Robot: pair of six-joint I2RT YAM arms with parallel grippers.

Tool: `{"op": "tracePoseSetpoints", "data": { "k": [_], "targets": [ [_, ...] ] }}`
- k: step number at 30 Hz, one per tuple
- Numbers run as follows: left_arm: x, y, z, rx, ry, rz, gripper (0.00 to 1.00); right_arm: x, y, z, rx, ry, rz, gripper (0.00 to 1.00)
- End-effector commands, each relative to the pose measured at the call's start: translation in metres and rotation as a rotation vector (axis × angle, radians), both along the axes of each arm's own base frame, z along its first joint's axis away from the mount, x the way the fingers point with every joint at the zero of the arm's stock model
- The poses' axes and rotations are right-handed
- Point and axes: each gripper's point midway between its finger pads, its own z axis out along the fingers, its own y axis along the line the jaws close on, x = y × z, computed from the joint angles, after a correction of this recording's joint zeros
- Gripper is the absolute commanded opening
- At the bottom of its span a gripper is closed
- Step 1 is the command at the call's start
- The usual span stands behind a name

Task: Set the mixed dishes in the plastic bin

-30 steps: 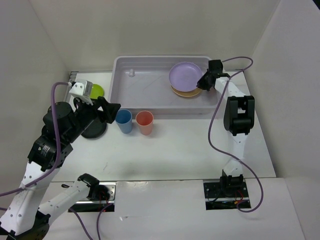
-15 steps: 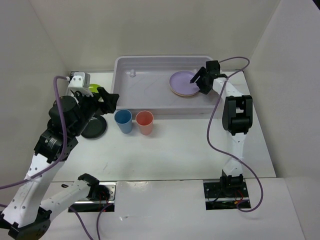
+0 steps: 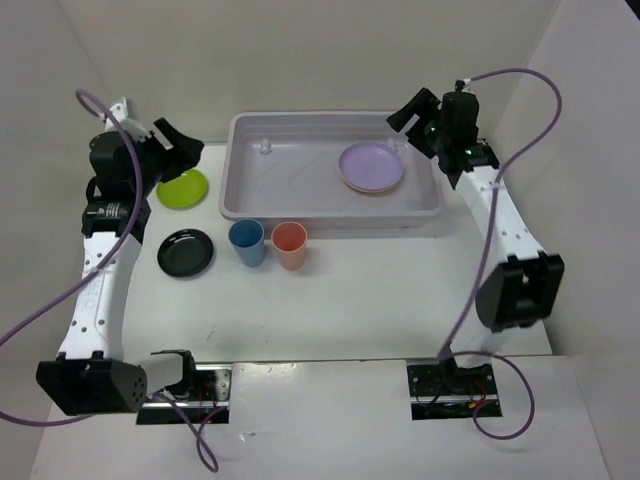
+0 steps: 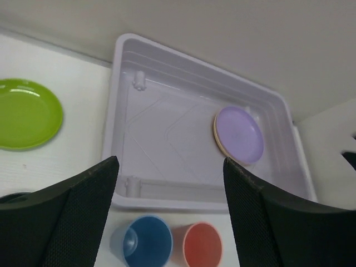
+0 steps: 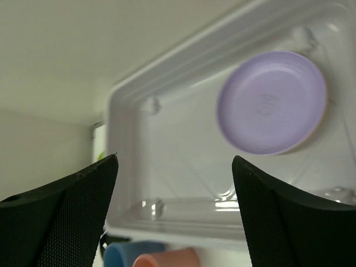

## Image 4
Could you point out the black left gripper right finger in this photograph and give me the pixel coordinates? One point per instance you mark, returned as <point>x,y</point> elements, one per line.
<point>273,227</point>

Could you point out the lavender plastic bin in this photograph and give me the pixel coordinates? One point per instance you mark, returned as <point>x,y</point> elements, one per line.
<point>159,124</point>

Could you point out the pink cup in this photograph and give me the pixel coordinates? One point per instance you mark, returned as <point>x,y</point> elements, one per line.
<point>196,245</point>

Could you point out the yellow plate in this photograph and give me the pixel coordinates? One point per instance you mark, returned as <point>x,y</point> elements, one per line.
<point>218,142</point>

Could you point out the blue cup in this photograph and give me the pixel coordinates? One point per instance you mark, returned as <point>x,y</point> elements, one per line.
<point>145,241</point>

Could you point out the black plate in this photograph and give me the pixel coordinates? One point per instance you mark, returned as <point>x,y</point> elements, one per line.
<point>11,197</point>

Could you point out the green plate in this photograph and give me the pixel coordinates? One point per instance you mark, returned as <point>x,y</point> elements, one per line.
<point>31,114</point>

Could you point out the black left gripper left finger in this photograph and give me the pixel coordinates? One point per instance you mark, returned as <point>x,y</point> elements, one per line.
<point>61,225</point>

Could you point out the purple plate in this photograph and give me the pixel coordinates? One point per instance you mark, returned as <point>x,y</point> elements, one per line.
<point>240,135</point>

